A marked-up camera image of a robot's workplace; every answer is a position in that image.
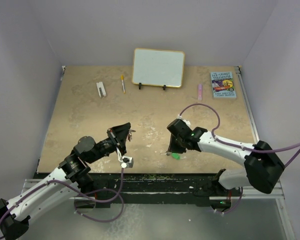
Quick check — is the blue paperback book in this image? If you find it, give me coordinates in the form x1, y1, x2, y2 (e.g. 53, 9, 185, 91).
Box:
210, 71, 237, 99

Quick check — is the yellow white marker pen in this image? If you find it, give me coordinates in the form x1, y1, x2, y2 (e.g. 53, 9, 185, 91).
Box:
120, 75, 126, 94

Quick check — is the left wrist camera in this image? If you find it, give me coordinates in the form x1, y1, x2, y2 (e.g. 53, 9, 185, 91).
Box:
116, 148, 134, 169

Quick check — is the white eraser block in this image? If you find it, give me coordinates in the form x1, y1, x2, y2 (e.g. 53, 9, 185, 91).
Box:
96, 81, 107, 98

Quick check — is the pink highlighter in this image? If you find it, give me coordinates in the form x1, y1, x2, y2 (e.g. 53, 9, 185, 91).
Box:
197, 84, 203, 101

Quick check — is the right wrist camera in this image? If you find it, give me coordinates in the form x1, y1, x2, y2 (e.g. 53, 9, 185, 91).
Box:
177, 114, 191, 128

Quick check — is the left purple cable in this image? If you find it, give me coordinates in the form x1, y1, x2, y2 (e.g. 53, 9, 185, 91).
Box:
0, 166, 126, 238

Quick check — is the small whiteboard on stand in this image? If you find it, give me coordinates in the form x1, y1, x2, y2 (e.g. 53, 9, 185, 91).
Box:
131, 48, 186, 90

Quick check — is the key with green tag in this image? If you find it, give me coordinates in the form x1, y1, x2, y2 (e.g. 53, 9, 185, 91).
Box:
160, 151, 181, 160

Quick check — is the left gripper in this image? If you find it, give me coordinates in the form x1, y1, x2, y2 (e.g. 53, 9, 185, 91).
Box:
87, 122, 131, 164

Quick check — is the aluminium frame rail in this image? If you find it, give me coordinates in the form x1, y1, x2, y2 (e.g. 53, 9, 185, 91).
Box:
234, 66, 285, 194

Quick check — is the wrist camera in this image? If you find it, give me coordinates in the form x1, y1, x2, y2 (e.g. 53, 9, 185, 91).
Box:
177, 114, 191, 128
116, 148, 134, 169

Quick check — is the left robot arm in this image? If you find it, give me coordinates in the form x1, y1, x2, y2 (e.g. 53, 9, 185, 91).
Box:
0, 122, 133, 240

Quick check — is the keyring with tagged keys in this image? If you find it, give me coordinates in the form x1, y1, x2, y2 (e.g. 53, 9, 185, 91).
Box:
127, 129, 136, 142

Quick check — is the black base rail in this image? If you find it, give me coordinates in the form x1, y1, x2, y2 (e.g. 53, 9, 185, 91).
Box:
76, 173, 240, 209

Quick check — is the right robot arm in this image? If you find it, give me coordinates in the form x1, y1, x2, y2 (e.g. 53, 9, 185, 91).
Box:
167, 119, 285, 196

